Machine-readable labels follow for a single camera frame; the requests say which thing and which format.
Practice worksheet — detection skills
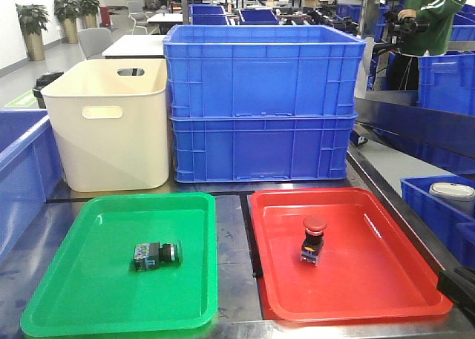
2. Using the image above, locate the upper stacked blue crate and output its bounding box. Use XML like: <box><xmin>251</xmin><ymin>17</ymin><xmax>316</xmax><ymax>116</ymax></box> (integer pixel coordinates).
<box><xmin>163</xmin><ymin>24</ymin><xmax>365</xmax><ymax>118</ymax></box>

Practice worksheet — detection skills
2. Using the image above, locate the green plastic tray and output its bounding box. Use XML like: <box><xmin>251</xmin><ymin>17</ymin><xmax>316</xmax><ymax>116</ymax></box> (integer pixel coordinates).
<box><xmin>20</xmin><ymin>192</ymin><xmax>218</xmax><ymax>337</ymax></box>

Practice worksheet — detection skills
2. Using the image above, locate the black trash bin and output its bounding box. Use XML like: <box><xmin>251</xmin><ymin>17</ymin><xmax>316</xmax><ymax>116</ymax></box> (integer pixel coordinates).
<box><xmin>32</xmin><ymin>71</ymin><xmax>65</xmax><ymax>110</ymax></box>

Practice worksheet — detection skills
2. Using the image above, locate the grey office chair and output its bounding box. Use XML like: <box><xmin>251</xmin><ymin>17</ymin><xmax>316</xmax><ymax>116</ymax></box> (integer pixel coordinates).
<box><xmin>78</xmin><ymin>27</ymin><xmax>113</xmax><ymax>60</ymax></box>

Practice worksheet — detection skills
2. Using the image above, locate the cream plastic storage basket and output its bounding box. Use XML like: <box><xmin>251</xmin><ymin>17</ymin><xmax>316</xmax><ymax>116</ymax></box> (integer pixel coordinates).
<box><xmin>42</xmin><ymin>59</ymin><xmax>170</xmax><ymax>192</ymax></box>

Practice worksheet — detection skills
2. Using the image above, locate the person in green shirt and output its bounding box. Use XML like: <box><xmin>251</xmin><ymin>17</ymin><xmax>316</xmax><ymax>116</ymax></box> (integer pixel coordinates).
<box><xmin>387</xmin><ymin>0</ymin><xmax>467</xmax><ymax>90</ymax></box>

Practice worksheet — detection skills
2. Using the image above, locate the potted plant by wall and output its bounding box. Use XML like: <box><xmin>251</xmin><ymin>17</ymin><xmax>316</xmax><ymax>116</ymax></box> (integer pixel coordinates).
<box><xmin>16</xmin><ymin>4</ymin><xmax>49</xmax><ymax>61</ymax></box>

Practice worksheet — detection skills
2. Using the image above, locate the red plastic tray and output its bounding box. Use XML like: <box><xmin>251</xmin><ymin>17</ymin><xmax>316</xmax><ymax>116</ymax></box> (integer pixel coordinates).
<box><xmin>250</xmin><ymin>187</ymin><xmax>452</xmax><ymax>323</ymax></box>

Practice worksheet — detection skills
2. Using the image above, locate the blue crate right shelf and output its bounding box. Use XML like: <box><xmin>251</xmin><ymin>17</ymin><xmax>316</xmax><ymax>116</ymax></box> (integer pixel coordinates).
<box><xmin>419</xmin><ymin>51</ymin><xmax>474</xmax><ymax>116</ymax></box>

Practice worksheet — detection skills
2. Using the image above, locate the lower stacked blue crate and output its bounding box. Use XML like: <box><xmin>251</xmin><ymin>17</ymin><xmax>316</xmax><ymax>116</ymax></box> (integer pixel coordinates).
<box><xmin>171</xmin><ymin>114</ymin><xmax>356</xmax><ymax>183</ymax></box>

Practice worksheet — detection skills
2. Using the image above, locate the red mushroom push button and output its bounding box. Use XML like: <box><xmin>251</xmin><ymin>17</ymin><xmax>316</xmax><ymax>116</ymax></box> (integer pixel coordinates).
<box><xmin>300</xmin><ymin>215</ymin><xmax>327</xmax><ymax>266</ymax></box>

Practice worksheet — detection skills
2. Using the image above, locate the stacked blue crate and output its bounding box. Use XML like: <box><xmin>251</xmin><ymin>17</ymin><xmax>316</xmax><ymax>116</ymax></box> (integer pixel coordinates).
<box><xmin>163</xmin><ymin>24</ymin><xmax>365</xmax><ymax>118</ymax></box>
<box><xmin>171</xmin><ymin>114</ymin><xmax>356</xmax><ymax>183</ymax></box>

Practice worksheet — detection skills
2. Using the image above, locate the blue bin at left edge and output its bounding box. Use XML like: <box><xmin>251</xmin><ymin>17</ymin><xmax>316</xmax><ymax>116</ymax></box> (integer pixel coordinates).
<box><xmin>1</xmin><ymin>110</ymin><xmax>62</xmax><ymax>259</ymax></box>

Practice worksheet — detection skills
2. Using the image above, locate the green mushroom push button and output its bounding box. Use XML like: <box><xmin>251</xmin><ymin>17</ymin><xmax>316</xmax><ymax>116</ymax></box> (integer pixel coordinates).
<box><xmin>133</xmin><ymin>242</ymin><xmax>183</xmax><ymax>271</ymax></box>

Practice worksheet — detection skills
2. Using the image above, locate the blue bin lower right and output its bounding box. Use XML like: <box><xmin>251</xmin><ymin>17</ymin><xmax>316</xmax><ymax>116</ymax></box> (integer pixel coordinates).
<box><xmin>400</xmin><ymin>174</ymin><xmax>474</xmax><ymax>268</ymax></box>

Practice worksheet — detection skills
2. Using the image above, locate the black gripper tip edge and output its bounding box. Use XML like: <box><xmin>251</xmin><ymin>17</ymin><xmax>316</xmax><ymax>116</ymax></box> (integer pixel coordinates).
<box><xmin>436</xmin><ymin>266</ymin><xmax>474</xmax><ymax>317</ymax></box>

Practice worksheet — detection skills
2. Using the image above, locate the white table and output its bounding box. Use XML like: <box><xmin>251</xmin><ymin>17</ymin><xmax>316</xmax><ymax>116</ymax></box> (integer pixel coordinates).
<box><xmin>102</xmin><ymin>35</ymin><xmax>166</xmax><ymax>59</ymax></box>

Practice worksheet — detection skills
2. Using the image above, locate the white cylindrical container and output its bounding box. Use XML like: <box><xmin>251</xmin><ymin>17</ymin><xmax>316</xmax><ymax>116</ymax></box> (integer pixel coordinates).
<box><xmin>429</xmin><ymin>182</ymin><xmax>474</xmax><ymax>216</ymax></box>

